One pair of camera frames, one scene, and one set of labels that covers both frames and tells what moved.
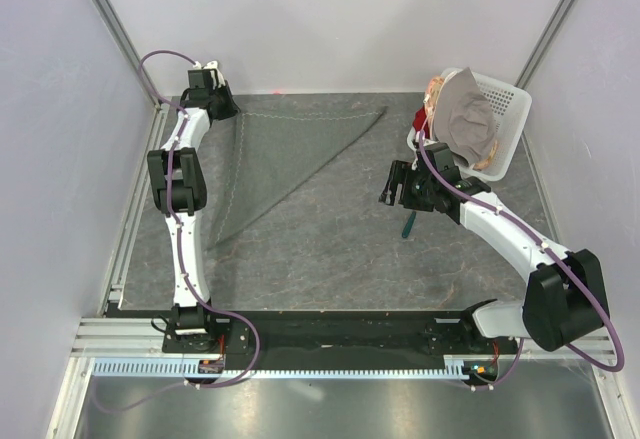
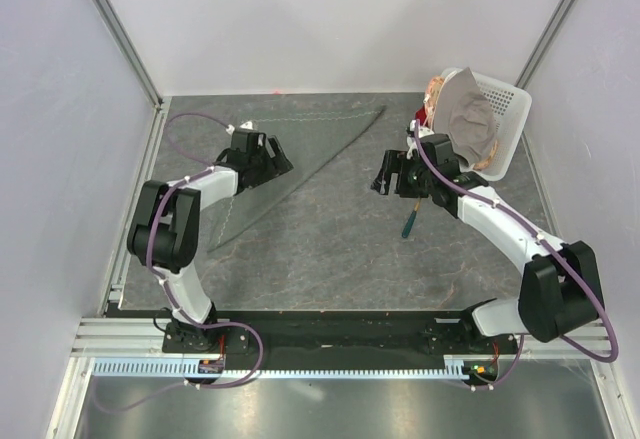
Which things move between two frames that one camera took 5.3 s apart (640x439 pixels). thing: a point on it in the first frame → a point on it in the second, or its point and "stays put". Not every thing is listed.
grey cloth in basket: (464, 117) stays put
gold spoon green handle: (409, 225) stays put
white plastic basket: (509, 108) stays put
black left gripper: (232, 109) → (275, 166)
